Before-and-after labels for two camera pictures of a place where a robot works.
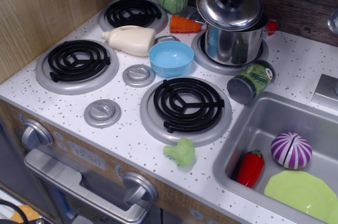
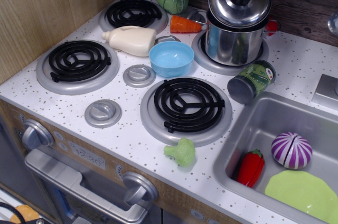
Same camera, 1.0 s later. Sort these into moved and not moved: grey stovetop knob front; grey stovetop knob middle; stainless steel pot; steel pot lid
Moved: steel pot lid
Not moved: grey stovetop knob middle; grey stovetop knob front; stainless steel pot
